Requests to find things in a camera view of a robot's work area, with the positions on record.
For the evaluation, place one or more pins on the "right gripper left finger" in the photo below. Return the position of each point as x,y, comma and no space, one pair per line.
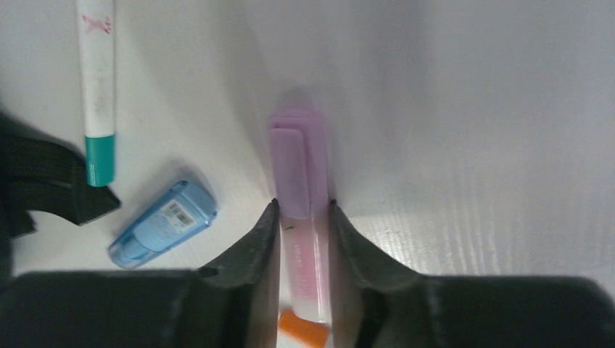
232,301

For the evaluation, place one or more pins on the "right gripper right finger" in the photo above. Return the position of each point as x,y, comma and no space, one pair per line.
379,302

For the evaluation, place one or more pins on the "pink highlighter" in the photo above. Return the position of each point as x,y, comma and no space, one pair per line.
297,138

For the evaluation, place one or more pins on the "black backpack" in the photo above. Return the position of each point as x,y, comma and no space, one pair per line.
38,173

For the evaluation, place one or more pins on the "green capped white marker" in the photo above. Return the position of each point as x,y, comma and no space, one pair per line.
96,47

